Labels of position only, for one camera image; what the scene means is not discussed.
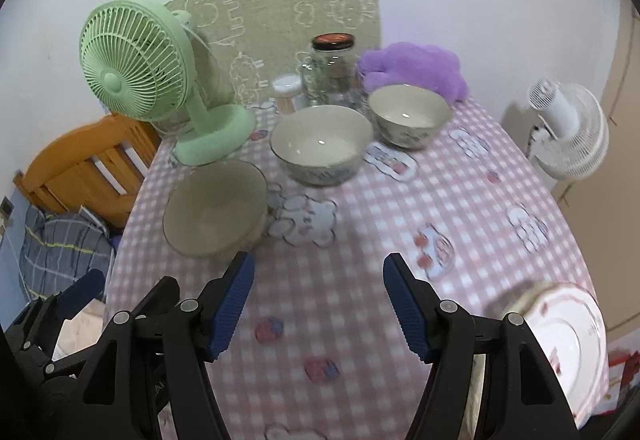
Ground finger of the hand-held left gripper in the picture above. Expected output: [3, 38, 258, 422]
[5, 269, 107, 361]
[132, 276, 181, 321]

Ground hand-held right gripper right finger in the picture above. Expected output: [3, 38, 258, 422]
[382, 252, 581, 440]

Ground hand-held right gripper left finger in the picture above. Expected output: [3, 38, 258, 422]
[80, 250, 257, 440]

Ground grey-green floral ceramic bowl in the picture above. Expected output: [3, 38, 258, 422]
[270, 105, 374, 187]
[368, 84, 453, 151]
[163, 159, 269, 259]

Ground round yellow floral plate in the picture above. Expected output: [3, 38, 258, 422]
[462, 354, 488, 440]

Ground scalloped yellow floral plate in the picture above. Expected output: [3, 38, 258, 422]
[492, 281, 553, 321]

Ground white red-rimmed plate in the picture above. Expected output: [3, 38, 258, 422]
[530, 284, 608, 428]

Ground peach cloth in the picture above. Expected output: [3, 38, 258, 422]
[52, 302, 108, 361]

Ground grey plaid pillow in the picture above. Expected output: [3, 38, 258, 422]
[22, 206, 117, 301]

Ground pink checked tablecloth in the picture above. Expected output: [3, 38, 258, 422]
[102, 95, 611, 440]

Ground red paper bag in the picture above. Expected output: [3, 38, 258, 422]
[607, 335, 632, 401]

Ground cotton swab container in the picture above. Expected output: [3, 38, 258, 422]
[271, 75, 305, 113]

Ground green desk fan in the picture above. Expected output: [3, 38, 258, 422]
[78, 0, 258, 167]

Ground white standing fan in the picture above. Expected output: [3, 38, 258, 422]
[527, 79, 610, 181]

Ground purple plush toy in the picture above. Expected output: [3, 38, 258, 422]
[356, 41, 469, 102]

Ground glass jar with dark lid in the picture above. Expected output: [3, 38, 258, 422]
[301, 34, 363, 110]

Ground beige wardrobe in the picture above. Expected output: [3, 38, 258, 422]
[550, 0, 640, 336]

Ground green printed wall mat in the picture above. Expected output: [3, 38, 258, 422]
[162, 0, 381, 113]

